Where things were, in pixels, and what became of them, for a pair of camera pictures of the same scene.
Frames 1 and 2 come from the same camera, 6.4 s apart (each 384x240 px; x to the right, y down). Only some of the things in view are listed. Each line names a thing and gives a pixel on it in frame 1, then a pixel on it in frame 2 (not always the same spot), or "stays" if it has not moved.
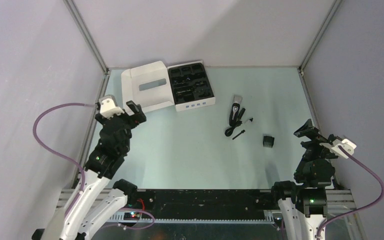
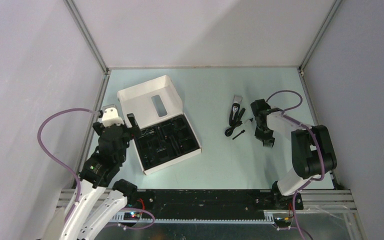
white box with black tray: x=186 y=86 → x=165 y=136
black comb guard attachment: x=268 y=141 stays
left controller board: x=133 y=216 stays
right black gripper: x=308 y=129 → x=258 y=134
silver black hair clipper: x=237 y=100 stays
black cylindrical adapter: x=242 y=112 stays
